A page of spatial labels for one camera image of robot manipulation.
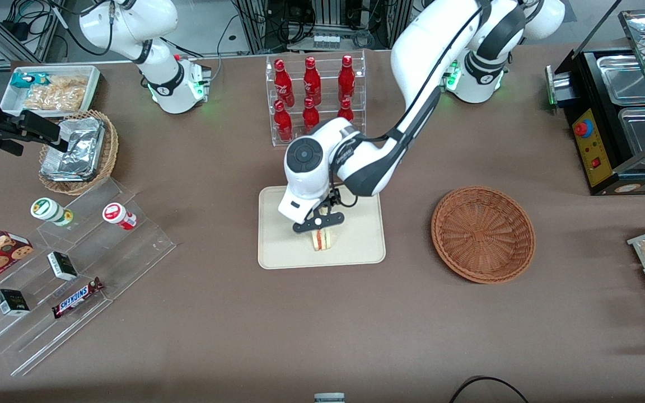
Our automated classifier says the clear acrylic stepped stand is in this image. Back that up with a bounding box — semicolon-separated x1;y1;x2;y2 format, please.
0;177;177;377

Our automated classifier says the silver foil pack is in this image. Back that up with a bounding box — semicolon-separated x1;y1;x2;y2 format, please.
57;116;105;148
39;134;102;183

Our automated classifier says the clear acrylic bottle rack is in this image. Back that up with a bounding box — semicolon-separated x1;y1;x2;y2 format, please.
265;50;367;148

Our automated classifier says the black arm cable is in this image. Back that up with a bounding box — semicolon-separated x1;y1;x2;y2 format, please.
327;0;488;194

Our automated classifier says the white rectangular snack tray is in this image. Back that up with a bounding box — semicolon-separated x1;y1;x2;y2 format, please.
0;65;101;118

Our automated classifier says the teal snack packet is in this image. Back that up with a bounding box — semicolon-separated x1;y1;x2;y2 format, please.
10;71;50;90

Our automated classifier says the black cable loop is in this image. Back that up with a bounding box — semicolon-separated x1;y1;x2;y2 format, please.
448;376;531;403

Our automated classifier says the black food warmer machine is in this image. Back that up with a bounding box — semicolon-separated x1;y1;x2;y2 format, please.
545;8;645;196

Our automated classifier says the triangular sandwich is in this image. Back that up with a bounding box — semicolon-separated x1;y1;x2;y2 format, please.
311;227;335;252

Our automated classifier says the light wicker basket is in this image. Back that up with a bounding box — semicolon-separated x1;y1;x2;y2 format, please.
38;109;119;196

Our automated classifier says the green lid white bottle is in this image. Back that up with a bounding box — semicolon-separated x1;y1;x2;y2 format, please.
30;198;74;227

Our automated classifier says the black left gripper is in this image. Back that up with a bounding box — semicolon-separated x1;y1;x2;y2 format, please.
306;189;345;241

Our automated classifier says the snickers chocolate bar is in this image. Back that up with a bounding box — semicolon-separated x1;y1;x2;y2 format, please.
52;277;104;320

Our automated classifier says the small black box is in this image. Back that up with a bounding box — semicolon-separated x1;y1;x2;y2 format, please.
46;251;79;282
0;288;31;317

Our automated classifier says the aluminium equipment rack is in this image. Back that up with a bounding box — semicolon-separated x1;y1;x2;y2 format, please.
234;0;431;54

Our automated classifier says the clear bag of crackers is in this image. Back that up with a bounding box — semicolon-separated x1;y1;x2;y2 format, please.
22;85;86;112
48;75;88;91

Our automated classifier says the red lid white bottle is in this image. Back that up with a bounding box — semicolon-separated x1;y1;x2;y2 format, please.
102;202;138;231

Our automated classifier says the brown wicker basket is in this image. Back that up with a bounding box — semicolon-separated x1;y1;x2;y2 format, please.
431;185;536;284

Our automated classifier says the beige plastic tray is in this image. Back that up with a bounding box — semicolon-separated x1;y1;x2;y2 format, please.
258;180;386;270

